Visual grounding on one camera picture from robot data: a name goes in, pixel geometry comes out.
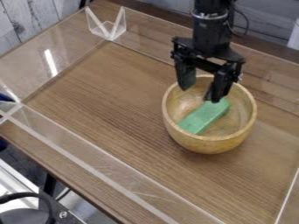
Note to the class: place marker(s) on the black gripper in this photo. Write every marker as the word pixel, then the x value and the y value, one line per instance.
pixel 207 51

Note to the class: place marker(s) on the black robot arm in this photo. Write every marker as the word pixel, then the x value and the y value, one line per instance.
pixel 213 6

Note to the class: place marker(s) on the black metal bracket with screw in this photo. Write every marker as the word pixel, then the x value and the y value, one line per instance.
pixel 61 213

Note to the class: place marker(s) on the green rectangular block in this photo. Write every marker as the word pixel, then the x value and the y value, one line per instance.
pixel 204 116

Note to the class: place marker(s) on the blue object at left edge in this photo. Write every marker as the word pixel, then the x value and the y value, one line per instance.
pixel 5 98

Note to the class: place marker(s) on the light wooden bowl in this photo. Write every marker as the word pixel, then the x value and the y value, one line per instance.
pixel 225 133

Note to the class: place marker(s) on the clear acrylic tray enclosure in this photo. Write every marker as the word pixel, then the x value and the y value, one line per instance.
pixel 88 82

